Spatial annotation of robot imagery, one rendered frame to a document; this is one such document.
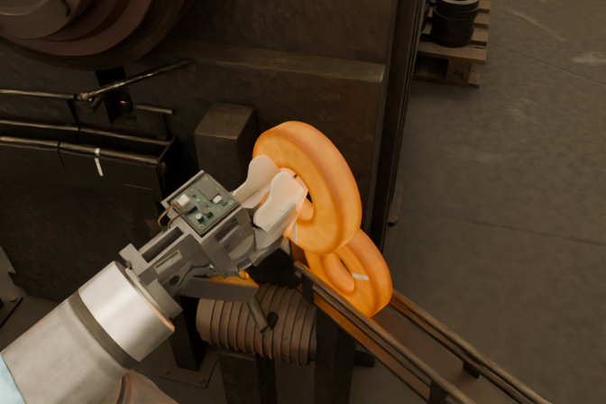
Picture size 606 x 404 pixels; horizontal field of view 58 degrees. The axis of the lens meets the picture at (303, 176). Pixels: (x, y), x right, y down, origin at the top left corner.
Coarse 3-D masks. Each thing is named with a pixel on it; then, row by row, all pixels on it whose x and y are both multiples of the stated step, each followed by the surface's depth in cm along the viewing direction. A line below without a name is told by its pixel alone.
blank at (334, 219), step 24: (264, 144) 61; (288, 144) 58; (312, 144) 56; (288, 168) 60; (312, 168) 56; (336, 168) 55; (312, 192) 58; (336, 192) 55; (312, 216) 60; (336, 216) 56; (360, 216) 58; (312, 240) 62; (336, 240) 58
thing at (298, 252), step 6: (294, 246) 82; (294, 252) 83; (300, 252) 84; (294, 258) 83; (300, 258) 84; (306, 264) 86; (294, 270) 84; (294, 276) 85; (294, 282) 86; (300, 282) 87; (294, 288) 87
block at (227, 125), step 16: (208, 112) 92; (224, 112) 91; (240, 112) 91; (208, 128) 88; (224, 128) 88; (240, 128) 88; (256, 128) 95; (208, 144) 88; (224, 144) 87; (240, 144) 88; (208, 160) 90; (224, 160) 90; (240, 160) 90; (224, 176) 92; (240, 176) 92
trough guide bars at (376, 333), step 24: (312, 288) 82; (360, 312) 75; (408, 312) 77; (384, 336) 72; (432, 336) 74; (456, 336) 71; (408, 360) 69; (480, 360) 68; (432, 384) 67; (504, 384) 67
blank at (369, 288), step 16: (352, 240) 73; (368, 240) 73; (320, 256) 80; (336, 256) 82; (352, 256) 73; (368, 256) 72; (320, 272) 82; (336, 272) 82; (352, 272) 75; (368, 272) 72; (384, 272) 73; (336, 288) 80; (352, 288) 79; (368, 288) 73; (384, 288) 73; (368, 304) 75; (384, 304) 76
